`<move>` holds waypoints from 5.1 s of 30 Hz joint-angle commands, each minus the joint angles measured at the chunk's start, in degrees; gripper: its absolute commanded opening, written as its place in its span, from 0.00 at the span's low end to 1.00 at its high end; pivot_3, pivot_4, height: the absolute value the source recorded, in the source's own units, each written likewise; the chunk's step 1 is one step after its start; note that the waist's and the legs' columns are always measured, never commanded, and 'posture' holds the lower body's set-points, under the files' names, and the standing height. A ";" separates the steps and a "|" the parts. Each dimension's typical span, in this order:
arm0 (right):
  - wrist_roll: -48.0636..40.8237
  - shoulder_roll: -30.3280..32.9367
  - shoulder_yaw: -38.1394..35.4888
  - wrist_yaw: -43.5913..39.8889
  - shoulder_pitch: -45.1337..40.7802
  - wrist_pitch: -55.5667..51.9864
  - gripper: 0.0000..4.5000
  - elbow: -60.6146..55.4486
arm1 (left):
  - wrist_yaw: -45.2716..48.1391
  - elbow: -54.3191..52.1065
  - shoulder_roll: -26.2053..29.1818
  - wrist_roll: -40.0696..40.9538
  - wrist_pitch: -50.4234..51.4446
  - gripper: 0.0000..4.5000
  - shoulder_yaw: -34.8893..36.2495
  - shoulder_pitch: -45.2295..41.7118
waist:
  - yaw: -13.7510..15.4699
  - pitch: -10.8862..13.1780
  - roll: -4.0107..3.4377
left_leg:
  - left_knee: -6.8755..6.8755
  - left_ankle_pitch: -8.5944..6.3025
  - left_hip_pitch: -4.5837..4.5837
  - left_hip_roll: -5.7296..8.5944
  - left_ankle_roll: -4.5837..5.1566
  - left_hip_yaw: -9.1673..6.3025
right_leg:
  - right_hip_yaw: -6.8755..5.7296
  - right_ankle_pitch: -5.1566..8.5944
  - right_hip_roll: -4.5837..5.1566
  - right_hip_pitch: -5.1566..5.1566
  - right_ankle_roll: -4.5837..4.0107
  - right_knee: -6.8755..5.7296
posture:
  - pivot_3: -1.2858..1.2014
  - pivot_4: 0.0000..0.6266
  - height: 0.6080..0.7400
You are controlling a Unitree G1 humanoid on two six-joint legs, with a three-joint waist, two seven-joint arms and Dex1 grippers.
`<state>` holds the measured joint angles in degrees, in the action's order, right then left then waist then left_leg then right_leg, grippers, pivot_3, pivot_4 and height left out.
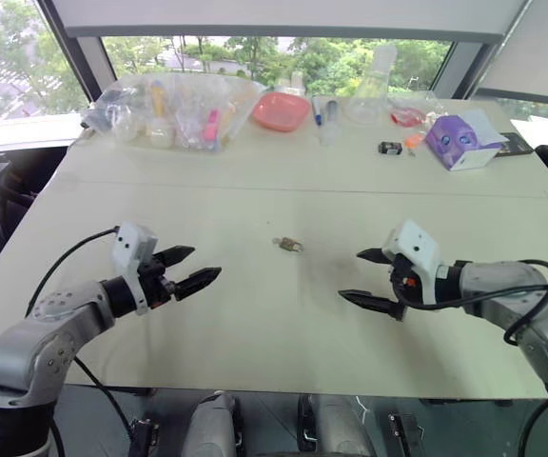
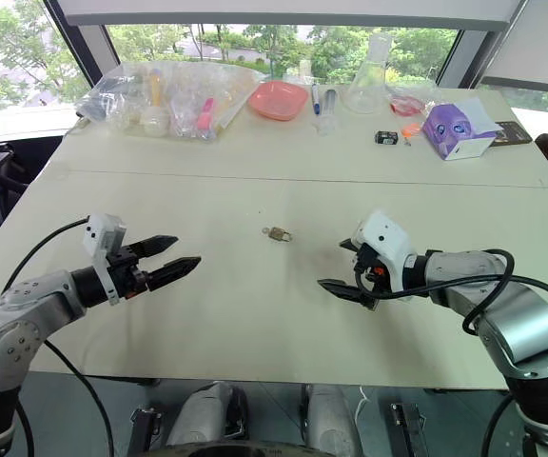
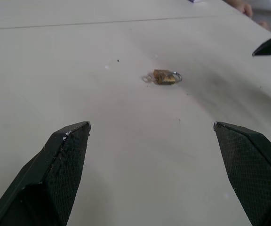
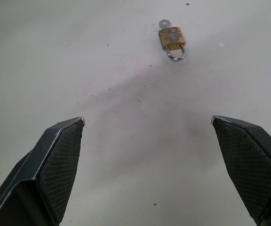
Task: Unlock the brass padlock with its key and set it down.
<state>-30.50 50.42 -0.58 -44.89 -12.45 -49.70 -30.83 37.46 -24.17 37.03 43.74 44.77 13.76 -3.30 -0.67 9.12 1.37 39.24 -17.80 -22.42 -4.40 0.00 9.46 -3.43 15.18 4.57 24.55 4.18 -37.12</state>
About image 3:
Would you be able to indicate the bystander bare hand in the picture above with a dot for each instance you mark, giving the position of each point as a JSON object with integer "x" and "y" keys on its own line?
{"x": 242, "y": 7}

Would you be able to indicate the small brass padlock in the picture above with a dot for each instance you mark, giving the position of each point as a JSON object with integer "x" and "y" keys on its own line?
{"x": 165, "y": 77}

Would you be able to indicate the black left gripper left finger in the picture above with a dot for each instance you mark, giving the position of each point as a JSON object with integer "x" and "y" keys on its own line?
{"x": 55, "y": 169}

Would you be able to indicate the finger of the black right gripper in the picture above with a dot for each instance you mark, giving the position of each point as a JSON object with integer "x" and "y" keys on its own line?
{"x": 270, "y": 46}

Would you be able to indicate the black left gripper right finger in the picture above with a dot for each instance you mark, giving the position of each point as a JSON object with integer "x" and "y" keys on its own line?
{"x": 253, "y": 169}

